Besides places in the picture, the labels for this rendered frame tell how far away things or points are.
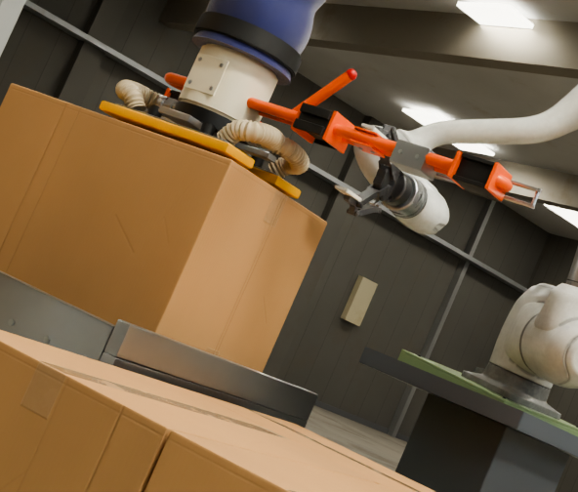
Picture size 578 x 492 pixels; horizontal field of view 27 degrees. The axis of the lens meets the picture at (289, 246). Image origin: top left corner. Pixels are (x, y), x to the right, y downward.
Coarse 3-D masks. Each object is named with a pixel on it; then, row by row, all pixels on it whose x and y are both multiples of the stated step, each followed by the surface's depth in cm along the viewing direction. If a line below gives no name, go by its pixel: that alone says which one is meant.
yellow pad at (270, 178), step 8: (256, 160) 251; (264, 160) 252; (256, 168) 247; (264, 176) 245; (272, 176) 244; (272, 184) 245; (280, 184) 244; (288, 184) 247; (288, 192) 248; (296, 192) 250
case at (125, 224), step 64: (0, 128) 252; (64, 128) 243; (128, 128) 236; (0, 192) 247; (64, 192) 239; (128, 192) 231; (192, 192) 224; (256, 192) 231; (0, 256) 242; (64, 256) 234; (128, 256) 227; (192, 256) 221; (256, 256) 238; (128, 320) 223; (192, 320) 228; (256, 320) 245
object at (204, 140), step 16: (112, 112) 243; (128, 112) 241; (144, 128) 244; (160, 128) 236; (176, 128) 234; (208, 128) 235; (192, 144) 237; (208, 144) 229; (224, 144) 228; (240, 160) 232
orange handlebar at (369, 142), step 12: (180, 84) 252; (252, 108) 243; (264, 108) 240; (276, 108) 238; (288, 108) 238; (276, 120) 244; (288, 120) 241; (336, 132) 231; (348, 132) 229; (360, 132) 228; (372, 132) 226; (360, 144) 228; (372, 144) 226; (384, 144) 224; (384, 156) 231; (432, 156) 219; (444, 168) 218; (504, 180) 212
